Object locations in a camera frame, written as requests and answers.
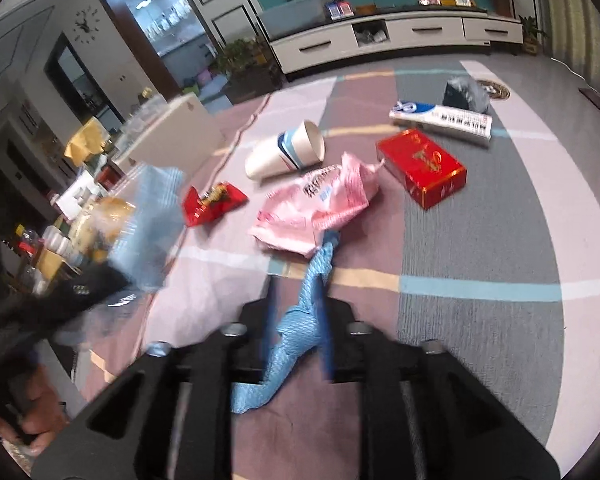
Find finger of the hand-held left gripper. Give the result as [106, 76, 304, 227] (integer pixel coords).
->
[35, 262, 136, 326]

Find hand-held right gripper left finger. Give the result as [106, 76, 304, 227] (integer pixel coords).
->
[30, 279, 282, 480]

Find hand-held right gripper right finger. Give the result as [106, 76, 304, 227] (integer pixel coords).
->
[321, 284, 563, 480]

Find blue textured cloth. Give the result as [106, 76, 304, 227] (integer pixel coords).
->
[230, 230, 342, 415]

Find yellow snack bag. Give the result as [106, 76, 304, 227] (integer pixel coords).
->
[75, 194, 137, 263]

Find blue face mask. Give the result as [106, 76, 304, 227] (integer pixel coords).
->
[105, 165, 187, 295]

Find pink plastic bag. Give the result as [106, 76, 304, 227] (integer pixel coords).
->
[248, 152, 386, 260]

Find white blue ointment box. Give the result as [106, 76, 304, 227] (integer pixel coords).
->
[389, 100, 493, 147]

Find person's left hand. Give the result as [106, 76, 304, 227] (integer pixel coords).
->
[14, 366, 70, 455]

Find clutter of boxes and bottles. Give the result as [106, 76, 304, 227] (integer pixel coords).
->
[0, 160, 113, 293]

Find red snack bag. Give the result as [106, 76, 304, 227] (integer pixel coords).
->
[182, 182, 248, 228]

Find yellow cloth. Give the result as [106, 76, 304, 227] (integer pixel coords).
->
[64, 117, 107, 163]

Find nested white paper cups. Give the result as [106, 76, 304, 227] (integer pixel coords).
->
[244, 120, 326, 180]

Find clear plastic container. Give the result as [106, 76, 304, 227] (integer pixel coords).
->
[120, 92, 167, 132]

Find red cardboard box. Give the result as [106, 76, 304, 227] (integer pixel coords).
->
[376, 129, 467, 210]

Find green plant in dark basket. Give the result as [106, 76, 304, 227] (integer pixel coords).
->
[214, 37, 287, 104]

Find black plastic bag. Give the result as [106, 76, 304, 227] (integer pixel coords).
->
[442, 76, 491, 113]

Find grey plastic storage box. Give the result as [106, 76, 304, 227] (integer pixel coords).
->
[257, 0, 326, 41]

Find small red blue stands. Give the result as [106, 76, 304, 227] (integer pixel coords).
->
[325, 0, 354, 21]

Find white television cabinet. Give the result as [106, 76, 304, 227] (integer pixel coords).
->
[270, 7, 523, 78]

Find small potted plant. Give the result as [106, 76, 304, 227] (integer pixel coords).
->
[520, 15, 549, 56]

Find striped curtains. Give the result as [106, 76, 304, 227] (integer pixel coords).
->
[535, 0, 600, 126]

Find black wall clock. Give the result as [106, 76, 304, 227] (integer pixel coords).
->
[72, 7, 101, 43]

